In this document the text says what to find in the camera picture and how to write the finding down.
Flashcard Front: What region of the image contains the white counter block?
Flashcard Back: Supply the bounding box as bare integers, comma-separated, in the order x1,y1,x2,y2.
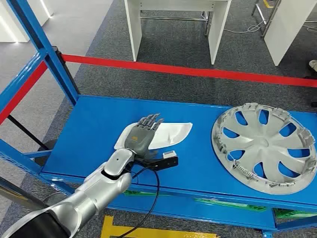
0,0,54,43

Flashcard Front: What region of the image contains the grey wheel hub cap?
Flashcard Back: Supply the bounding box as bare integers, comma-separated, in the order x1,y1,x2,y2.
211,103,317,195

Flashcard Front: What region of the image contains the short red barrier belt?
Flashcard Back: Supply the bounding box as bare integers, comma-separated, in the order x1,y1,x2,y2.
0,61,48,126

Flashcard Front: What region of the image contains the white floor cable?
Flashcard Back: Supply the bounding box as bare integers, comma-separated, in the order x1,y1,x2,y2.
224,19,266,34

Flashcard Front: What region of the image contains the white plastic car part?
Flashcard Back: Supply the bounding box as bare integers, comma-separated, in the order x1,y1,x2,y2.
114,122,193,151

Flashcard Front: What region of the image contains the white desk with metal rails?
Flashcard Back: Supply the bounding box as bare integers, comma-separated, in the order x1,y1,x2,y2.
124,0,232,65

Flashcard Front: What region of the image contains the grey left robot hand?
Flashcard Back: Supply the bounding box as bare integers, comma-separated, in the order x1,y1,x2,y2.
125,114,165,159

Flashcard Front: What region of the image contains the blue metal shelf rack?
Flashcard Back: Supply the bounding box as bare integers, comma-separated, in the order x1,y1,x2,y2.
0,0,317,238

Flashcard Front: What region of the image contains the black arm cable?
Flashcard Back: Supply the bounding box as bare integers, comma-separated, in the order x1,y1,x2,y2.
118,168,160,238

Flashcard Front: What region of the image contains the long red barrier belt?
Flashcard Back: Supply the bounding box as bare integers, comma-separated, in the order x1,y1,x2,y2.
61,54,317,88

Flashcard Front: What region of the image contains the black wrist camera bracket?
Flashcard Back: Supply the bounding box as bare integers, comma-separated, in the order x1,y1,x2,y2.
134,155,180,172

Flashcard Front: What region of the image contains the green plastic folding crate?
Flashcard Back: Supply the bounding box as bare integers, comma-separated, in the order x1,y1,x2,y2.
274,208,317,220
123,189,172,198
194,197,269,213

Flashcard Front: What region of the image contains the white slanted desk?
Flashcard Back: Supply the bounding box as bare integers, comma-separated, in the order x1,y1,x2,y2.
251,0,317,66

